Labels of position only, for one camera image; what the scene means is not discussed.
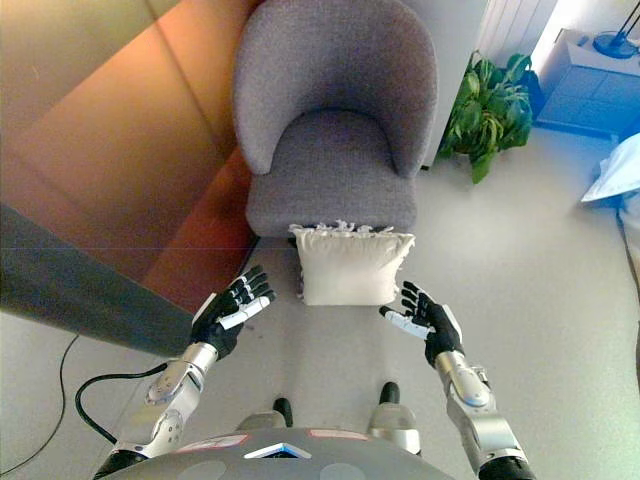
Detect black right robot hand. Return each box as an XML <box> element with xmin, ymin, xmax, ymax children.
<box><xmin>378</xmin><ymin>280</ymin><xmax>467</xmax><ymax>358</ymax></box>

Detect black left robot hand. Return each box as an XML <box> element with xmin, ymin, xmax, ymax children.
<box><xmin>191</xmin><ymin>265</ymin><xmax>278</xmax><ymax>361</ymax></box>

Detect cream tasselled pillow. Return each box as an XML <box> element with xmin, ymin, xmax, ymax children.
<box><xmin>288</xmin><ymin>218</ymin><xmax>417</xmax><ymax>307</ymax></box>

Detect silver right robot leg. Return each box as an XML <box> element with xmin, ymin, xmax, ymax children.
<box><xmin>366</xmin><ymin>402</ymin><xmax>422</xmax><ymax>457</ymax></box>

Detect silver robot leg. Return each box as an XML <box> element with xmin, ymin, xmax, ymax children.
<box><xmin>366</xmin><ymin>402</ymin><xmax>422</xmax><ymax>457</ymax></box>
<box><xmin>234</xmin><ymin>409</ymin><xmax>287</xmax><ymax>432</ymax></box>

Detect black left robot foot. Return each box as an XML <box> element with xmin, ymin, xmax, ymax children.
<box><xmin>272</xmin><ymin>397</ymin><xmax>294</xmax><ymax>427</ymax></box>

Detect silver left robot leg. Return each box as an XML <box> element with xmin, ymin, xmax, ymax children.
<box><xmin>234</xmin><ymin>409</ymin><xmax>287</xmax><ymax>432</ymax></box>

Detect grey robot torso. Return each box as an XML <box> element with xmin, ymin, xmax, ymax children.
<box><xmin>94</xmin><ymin>426</ymin><xmax>481</xmax><ymax>480</ymax></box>

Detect brown wooden furniture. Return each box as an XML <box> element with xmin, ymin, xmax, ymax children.
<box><xmin>0</xmin><ymin>0</ymin><xmax>266</xmax><ymax>357</ymax></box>

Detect green potted plant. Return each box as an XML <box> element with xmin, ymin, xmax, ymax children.
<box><xmin>433</xmin><ymin>49</ymin><xmax>541</xmax><ymax>185</ymax></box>

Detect white bed sheet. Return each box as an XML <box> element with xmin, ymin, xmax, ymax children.
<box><xmin>579</xmin><ymin>132</ymin><xmax>640</xmax><ymax>204</ymax></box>

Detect grey fabric armchair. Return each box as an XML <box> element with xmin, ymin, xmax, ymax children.
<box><xmin>232</xmin><ymin>0</ymin><xmax>440</xmax><ymax>240</ymax></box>

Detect white nightstand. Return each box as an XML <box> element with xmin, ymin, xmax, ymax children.
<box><xmin>533</xmin><ymin>28</ymin><xmax>640</xmax><ymax>142</ymax></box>

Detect dark lamp base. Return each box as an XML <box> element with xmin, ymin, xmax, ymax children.
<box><xmin>592</xmin><ymin>0</ymin><xmax>640</xmax><ymax>57</ymax></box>

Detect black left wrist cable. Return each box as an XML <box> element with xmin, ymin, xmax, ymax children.
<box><xmin>74</xmin><ymin>363</ymin><xmax>169</xmax><ymax>445</ymax></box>

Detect thin black floor cable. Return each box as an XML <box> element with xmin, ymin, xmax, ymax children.
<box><xmin>0</xmin><ymin>333</ymin><xmax>81</xmax><ymax>476</ymax></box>

